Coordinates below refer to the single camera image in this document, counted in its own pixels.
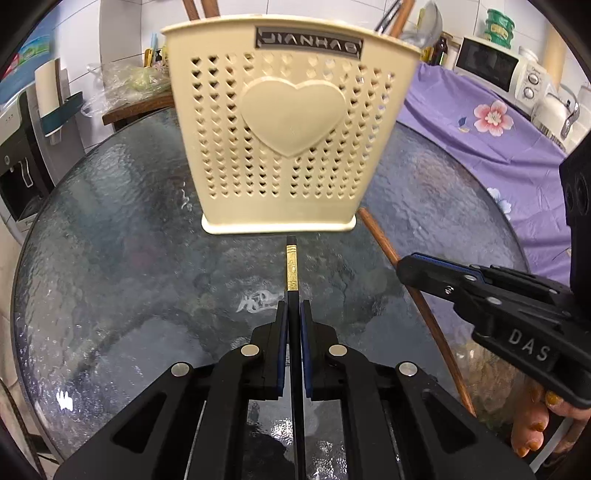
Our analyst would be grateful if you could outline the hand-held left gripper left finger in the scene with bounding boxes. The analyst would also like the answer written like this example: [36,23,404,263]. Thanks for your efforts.
[53,300,290,480]

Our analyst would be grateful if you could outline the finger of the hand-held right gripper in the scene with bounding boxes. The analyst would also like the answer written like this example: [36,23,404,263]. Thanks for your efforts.
[413,252,491,283]
[398,256,482,306]

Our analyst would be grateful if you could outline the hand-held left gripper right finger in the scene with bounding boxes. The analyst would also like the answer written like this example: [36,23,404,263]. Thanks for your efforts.
[299,300,536,480]

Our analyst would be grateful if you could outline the black chopstick with gold band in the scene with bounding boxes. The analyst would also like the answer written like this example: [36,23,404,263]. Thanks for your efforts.
[285,234,308,480]
[374,0,402,34]

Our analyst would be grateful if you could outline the cream perforated utensil holder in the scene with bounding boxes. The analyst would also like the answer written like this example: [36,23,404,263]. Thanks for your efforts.
[160,14,422,236]

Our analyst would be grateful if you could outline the clear plastic spoon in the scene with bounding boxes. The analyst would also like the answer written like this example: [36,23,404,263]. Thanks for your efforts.
[402,28,437,49]

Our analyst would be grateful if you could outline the metal spoon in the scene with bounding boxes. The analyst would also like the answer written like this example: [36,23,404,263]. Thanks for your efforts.
[418,0,445,47]

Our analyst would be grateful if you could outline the person's right hand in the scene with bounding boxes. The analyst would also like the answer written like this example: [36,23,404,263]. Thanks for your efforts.
[510,383,591,460]

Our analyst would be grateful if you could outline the purple floral cloth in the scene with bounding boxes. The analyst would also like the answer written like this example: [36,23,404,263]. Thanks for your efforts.
[394,62,575,287]

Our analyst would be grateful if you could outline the white electric kettle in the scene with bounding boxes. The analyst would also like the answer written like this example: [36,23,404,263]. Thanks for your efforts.
[531,85,583,148]

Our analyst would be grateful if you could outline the white microwave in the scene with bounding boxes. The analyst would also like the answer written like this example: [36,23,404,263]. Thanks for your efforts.
[452,34,550,109]

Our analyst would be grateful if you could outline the dark bottle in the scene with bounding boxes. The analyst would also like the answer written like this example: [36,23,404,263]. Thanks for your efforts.
[427,32,455,70]

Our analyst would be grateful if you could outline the green container stack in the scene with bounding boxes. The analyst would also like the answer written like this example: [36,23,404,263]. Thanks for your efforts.
[485,8,515,49]

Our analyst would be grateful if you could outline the wooden side table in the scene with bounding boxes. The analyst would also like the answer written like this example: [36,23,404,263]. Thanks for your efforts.
[102,90,176,127]

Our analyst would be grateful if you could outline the clear plastic bags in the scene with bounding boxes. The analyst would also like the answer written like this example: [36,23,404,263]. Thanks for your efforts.
[83,62,174,116]

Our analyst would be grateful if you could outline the water dispenser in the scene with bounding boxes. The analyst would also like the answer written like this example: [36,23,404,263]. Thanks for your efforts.
[0,90,54,222]

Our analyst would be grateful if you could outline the yellow and blue brush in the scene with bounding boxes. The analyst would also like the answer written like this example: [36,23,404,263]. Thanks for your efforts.
[144,32,160,70]

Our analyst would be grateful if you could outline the white cup dispenser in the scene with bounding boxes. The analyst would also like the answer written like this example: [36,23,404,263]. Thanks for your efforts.
[34,59,86,146]

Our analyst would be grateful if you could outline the blue water bottle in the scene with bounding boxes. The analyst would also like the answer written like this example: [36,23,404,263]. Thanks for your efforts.
[0,34,56,95]

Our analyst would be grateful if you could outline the white cable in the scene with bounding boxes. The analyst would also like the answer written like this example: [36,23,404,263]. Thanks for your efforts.
[540,415,573,472]

